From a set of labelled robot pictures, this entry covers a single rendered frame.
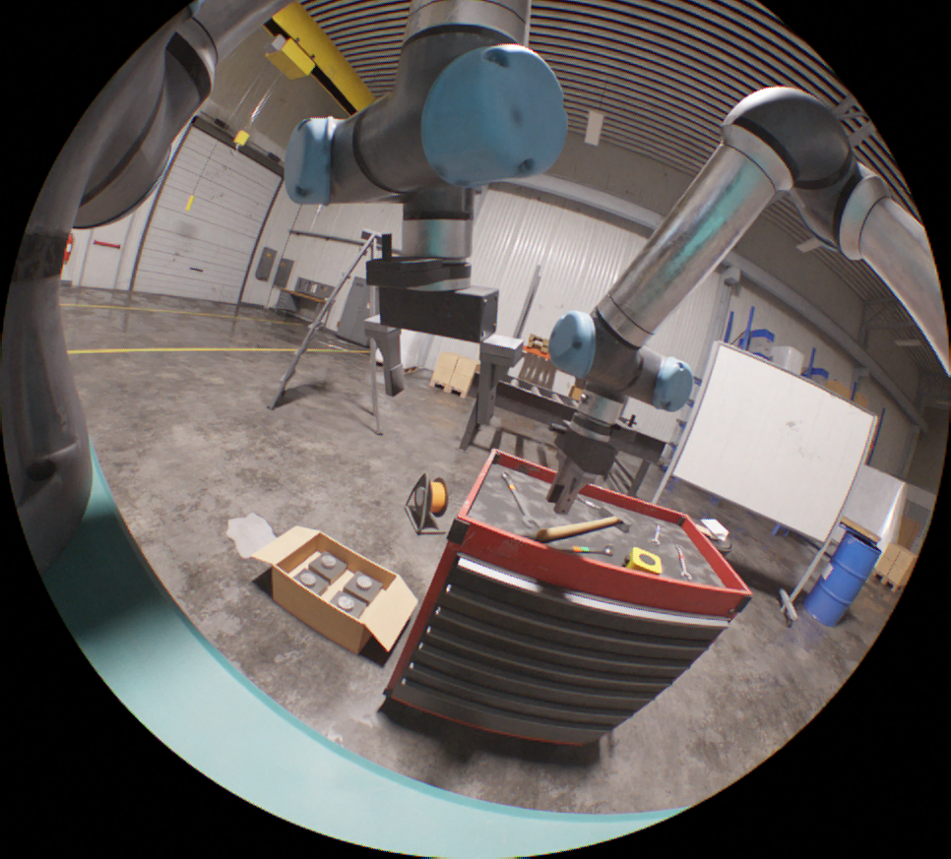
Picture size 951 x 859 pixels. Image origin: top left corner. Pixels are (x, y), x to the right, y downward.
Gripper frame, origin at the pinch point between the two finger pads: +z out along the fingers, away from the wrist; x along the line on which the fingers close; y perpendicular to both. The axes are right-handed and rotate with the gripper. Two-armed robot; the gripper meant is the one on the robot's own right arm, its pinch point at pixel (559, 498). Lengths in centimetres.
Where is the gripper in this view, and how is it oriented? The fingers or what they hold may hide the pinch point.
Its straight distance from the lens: 61.9
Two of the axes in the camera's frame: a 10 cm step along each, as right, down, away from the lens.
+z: -3.2, 9.4, 1.4
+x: 1.7, 2.0, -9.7
